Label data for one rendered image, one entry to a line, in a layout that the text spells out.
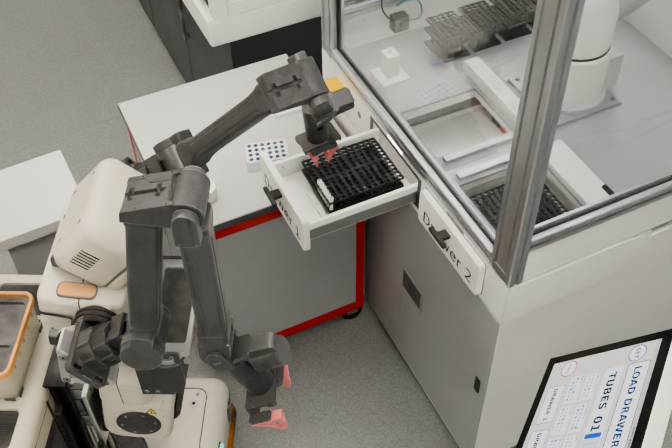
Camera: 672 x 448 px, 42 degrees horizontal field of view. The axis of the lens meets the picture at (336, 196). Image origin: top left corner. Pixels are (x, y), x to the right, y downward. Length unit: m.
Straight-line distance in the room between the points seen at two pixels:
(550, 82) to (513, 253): 0.49
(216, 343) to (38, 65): 2.98
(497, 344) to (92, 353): 1.04
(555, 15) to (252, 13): 1.55
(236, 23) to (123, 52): 1.51
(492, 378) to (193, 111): 1.22
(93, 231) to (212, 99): 1.26
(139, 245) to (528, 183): 0.81
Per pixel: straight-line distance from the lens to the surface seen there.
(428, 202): 2.27
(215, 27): 2.94
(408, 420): 2.95
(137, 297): 1.53
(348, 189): 2.32
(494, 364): 2.35
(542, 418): 1.85
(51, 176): 2.70
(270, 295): 2.81
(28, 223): 2.59
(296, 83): 1.68
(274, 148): 2.61
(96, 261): 1.70
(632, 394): 1.72
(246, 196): 2.52
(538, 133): 1.74
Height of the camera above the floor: 2.57
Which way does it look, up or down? 46 degrees down
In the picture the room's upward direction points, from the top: 1 degrees counter-clockwise
